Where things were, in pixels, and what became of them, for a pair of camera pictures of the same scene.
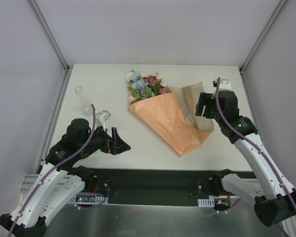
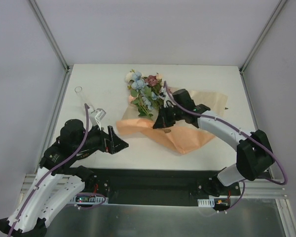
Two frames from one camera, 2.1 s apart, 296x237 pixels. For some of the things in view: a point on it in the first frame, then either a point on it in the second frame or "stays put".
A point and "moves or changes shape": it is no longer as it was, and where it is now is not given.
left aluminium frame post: x=40 y=16 stays put
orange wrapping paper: x=173 y=116 moves or changes shape
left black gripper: x=109 y=142 stays put
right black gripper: x=209 y=108 to x=166 y=117
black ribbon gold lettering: x=85 y=153 stays put
